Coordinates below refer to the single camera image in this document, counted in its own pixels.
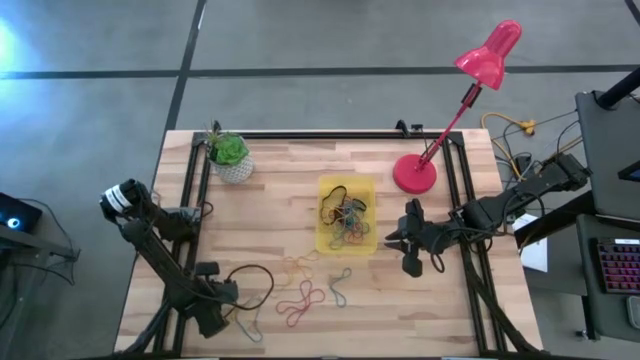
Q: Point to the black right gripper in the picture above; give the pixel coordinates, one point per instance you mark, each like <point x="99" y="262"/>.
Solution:
<point x="452" y="235"/>

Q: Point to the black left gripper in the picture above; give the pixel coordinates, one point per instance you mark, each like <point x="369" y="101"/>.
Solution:
<point x="210" y="305"/>

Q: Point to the yellow translucent plastic bin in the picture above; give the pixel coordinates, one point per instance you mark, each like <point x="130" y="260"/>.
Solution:
<point x="322" y="246"/>

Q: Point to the black rubber band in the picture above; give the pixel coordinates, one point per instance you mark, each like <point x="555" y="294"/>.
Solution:
<point x="334" y="187"/>

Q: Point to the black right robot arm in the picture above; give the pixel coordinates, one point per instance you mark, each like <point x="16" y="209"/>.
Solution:
<point x="540" y="185"/>

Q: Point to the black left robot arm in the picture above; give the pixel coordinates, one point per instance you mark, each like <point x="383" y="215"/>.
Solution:
<point x="150" y="245"/>

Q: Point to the red desk lamp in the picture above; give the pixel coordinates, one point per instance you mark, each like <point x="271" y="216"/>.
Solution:
<point x="414" y="174"/>

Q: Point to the black table clamp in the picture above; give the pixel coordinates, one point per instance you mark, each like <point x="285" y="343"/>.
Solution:
<point x="401" y="127"/>

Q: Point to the white paper sheet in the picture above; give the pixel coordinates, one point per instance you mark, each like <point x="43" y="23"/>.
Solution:
<point x="537" y="255"/>

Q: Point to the black power adapter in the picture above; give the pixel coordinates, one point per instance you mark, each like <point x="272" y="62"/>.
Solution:
<point x="523" y="164"/>

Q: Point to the succulent in white patterned pot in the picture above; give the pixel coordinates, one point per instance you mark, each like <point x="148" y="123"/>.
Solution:
<point x="230" y="150"/>

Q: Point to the grey metal stand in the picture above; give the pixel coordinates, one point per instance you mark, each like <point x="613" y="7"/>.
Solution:
<point x="30" y="242"/>

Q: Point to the black backlit keyboard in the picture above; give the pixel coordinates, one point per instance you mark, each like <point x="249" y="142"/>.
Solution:
<point x="620" y="267"/>

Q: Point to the dark grey side desk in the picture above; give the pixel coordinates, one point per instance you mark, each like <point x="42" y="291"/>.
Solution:
<point x="610" y="150"/>

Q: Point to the black box with blue light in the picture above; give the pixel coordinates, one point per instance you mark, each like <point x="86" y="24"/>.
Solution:
<point x="25" y="215"/>

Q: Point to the tablet with blue screen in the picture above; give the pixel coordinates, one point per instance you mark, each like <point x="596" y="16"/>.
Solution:
<point x="632" y="172"/>

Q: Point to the grey computer mouse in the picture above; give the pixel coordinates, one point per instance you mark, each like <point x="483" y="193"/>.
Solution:
<point x="635" y="312"/>

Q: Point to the black pole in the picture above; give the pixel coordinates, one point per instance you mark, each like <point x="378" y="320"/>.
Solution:
<point x="620" y="90"/>

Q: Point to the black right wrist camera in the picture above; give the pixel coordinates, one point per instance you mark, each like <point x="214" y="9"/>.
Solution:
<point x="436" y="232"/>

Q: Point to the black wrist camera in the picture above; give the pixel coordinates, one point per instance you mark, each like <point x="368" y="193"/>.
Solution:
<point x="436" y="232"/>
<point x="227" y="291"/>

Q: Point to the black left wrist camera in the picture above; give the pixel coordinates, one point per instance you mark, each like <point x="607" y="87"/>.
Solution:
<point x="227" y="291"/>

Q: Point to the black aluminium table frame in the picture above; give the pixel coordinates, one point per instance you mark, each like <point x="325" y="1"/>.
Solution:
<point x="325" y="135"/>

